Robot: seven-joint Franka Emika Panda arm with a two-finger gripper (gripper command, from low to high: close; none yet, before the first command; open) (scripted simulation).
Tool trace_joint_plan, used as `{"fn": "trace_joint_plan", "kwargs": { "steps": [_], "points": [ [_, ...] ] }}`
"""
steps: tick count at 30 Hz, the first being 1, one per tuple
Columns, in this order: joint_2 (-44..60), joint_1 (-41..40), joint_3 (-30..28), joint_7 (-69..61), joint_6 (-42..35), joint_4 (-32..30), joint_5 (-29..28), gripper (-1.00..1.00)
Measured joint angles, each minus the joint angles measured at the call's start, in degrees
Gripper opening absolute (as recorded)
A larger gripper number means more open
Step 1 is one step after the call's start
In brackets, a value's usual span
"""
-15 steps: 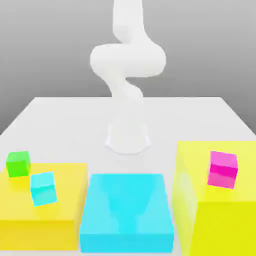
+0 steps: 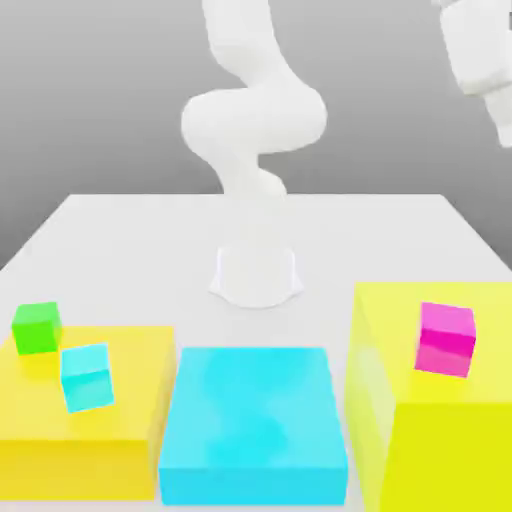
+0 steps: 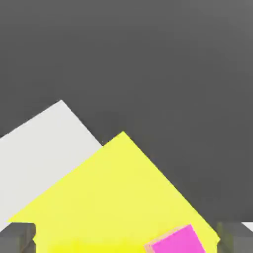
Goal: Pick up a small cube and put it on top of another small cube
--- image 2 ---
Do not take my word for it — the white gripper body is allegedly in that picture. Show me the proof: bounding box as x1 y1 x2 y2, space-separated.
438 0 512 97

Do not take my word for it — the small magenta cube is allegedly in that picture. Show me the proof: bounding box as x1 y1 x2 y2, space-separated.
413 301 477 379

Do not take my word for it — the small cyan cube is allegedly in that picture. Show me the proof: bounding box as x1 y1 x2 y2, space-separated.
59 342 116 414

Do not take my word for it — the small green cube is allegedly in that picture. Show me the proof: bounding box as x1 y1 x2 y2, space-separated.
10 301 63 356

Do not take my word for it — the large lemon yellow box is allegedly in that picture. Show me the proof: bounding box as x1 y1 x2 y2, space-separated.
344 281 512 512

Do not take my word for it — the large cyan box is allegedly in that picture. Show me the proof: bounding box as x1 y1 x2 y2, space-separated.
157 346 348 507

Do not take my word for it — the large golden yellow box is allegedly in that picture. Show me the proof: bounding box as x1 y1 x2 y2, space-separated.
0 325 177 502

